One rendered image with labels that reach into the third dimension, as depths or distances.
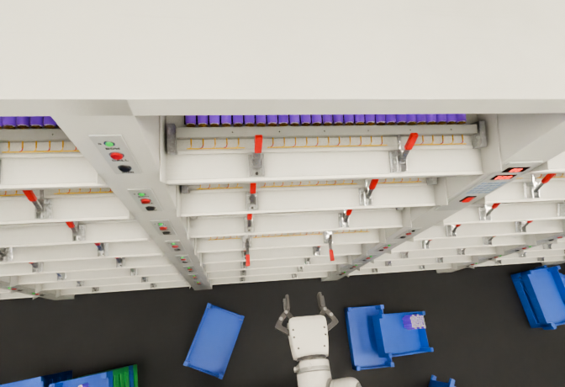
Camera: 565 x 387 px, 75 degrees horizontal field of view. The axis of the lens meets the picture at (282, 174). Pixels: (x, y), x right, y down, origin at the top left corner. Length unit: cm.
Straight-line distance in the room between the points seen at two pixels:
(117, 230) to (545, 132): 95
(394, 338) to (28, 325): 186
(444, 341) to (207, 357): 128
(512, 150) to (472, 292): 183
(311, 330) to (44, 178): 70
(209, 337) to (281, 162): 155
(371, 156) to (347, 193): 19
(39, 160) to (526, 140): 82
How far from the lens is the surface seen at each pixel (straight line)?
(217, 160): 67
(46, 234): 113
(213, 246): 121
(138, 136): 53
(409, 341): 229
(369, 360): 223
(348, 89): 48
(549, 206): 142
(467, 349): 247
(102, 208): 89
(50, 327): 231
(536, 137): 73
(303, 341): 103
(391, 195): 93
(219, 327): 212
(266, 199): 85
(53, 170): 73
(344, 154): 70
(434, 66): 55
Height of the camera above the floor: 212
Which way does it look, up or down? 65 degrees down
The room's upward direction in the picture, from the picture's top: 16 degrees clockwise
